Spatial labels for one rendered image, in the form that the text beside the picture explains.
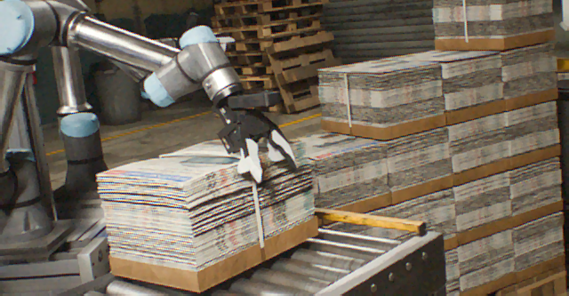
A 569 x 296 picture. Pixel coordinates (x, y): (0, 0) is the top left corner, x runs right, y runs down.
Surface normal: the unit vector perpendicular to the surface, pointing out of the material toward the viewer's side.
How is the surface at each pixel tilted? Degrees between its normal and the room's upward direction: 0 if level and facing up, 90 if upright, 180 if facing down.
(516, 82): 90
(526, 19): 90
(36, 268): 90
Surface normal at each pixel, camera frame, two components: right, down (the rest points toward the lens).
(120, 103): 0.08, 0.18
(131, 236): -0.65, 0.21
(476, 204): 0.52, 0.10
